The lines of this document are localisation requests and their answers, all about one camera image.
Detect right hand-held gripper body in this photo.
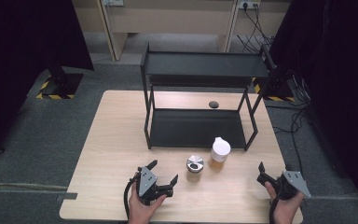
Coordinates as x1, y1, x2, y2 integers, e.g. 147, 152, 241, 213
271, 170, 312, 201

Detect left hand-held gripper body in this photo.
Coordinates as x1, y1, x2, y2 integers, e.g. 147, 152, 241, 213
135, 166, 173, 206

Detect glass jar with silver lid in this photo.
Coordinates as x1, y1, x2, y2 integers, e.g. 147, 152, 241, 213
185, 154, 205, 183

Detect white-capped bottle of amber liquid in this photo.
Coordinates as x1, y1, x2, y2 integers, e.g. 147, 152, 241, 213
208, 136, 232, 172

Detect black two-tier metal rack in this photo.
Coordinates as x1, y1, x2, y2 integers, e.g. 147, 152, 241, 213
139, 41, 271, 152

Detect person's left hand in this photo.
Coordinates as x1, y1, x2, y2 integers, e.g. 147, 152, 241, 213
128, 182, 168, 224

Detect person's right hand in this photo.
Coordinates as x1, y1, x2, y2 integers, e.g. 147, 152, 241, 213
264, 181, 306, 224

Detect grey floor tape strip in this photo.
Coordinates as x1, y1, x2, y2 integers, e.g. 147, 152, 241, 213
55, 192, 79, 203

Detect black stand with striped base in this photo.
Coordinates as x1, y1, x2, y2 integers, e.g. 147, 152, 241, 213
35, 63, 85, 101
253, 43, 296, 103

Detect black curtain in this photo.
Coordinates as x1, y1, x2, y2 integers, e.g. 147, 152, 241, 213
0, 0, 95, 161
268, 0, 358, 218

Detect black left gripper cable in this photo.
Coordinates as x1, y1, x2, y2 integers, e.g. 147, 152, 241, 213
123, 175, 142, 219

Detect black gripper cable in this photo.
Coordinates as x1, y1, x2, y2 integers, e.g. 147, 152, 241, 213
268, 198, 280, 224
123, 175, 142, 219

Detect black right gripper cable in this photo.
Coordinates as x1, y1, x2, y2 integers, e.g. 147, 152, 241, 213
268, 198, 280, 224

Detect black floor cables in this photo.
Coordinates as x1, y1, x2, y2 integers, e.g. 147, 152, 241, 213
236, 6, 312, 200

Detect white wall socket with plugs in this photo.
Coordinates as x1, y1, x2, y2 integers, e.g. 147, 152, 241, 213
238, 0, 262, 10

